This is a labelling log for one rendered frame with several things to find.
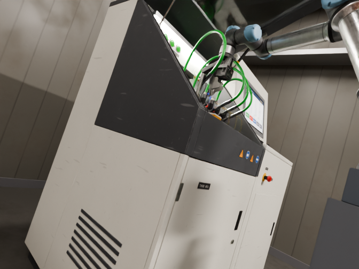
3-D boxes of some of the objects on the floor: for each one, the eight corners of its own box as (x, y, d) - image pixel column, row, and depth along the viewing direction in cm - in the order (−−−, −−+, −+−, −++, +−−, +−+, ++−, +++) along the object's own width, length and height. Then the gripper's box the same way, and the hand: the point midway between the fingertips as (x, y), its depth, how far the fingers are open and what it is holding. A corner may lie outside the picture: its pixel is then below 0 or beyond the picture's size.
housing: (36, 287, 101) (140, -9, 112) (18, 254, 119) (110, 2, 130) (198, 246, 208) (244, 96, 218) (177, 231, 226) (219, 94, 237)
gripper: (230, 51, 106) (217, 93, 105) (237, 61, 113) (226, 100, 112) (215, 52, 112) (203, 91, 110) (223, 61, 119) (211, 98, 117)
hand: (210, 93), depth 113 cm, fingers closed
